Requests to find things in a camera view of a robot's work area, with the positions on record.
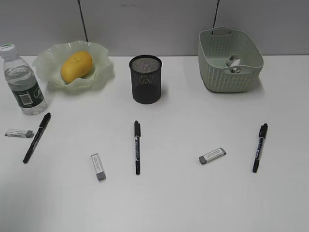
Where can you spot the yellow mango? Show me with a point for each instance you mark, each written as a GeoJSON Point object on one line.
{"type": "Point", "coordinates": [76, 66]}

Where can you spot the grey white eraser middle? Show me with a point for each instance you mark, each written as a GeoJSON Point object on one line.
{"type": "Point", "coordinates": [100, 173]}

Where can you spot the clear water bottle green label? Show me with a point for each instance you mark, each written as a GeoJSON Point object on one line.
{"type": "Point", "coordinates": [22, 81]}

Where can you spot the pale green wavy plate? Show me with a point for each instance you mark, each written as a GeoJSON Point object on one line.
{"type": "Point", "coordinates": [49, 62]}

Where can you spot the black mesh pen holder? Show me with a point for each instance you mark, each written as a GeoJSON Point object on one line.
{"type": "Point", "coordinates": [145, 72]}

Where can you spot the grey white eraser right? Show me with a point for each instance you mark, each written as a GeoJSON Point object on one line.
{"type": "Point", "coordinates": [211, 156]}

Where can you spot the pale green woven basket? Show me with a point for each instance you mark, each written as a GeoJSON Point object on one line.
{"type": "Point", "coordinates": [215, 47]}

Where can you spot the black marker pen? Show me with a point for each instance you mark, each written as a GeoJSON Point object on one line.
{"type": "Point", "coordinates": [137, 146]}
{"type": "Point", "coordinates": [262, 137]}
{"type": "Point", "coordinates": [37, 137]}

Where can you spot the grey white eraser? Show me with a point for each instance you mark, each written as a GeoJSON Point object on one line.
{"type": "Point", "coordinates": [100, 173]}
{"type": "Point", "coordinates": [19, 133]}
{"type": "Point", "coordinates": [211, 156]}

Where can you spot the waste paper ball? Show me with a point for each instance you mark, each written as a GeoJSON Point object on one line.
{"type": "Point", "coordinates": [233, 62]}

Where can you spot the grey white eraser left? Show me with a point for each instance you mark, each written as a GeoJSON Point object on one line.
{"type": "Point", "coordinates": [19, 133]}

